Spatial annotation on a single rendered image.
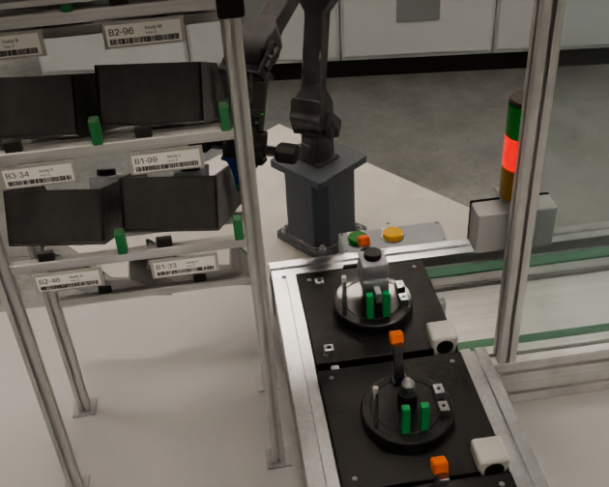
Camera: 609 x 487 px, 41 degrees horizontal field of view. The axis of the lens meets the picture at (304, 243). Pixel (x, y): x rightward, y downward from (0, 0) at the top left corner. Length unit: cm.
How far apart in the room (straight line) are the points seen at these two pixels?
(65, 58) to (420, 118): 189
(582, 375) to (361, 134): 265
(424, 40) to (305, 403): 332
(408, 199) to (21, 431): 99
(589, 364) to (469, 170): 232
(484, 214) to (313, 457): 44
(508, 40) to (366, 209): 274
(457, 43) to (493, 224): 329
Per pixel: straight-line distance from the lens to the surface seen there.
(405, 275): 154
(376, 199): 195
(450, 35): 448
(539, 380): 146
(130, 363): 159
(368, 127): 404
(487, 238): 126
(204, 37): 444
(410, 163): 374
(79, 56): 460
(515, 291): 131
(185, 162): 100
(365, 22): 439
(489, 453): 123
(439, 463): 111
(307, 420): 130
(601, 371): 150
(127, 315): 169
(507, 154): 120
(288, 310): 150
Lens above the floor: 194
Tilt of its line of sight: 37 degrees down
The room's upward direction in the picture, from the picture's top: 4 degrees counter-clockwise
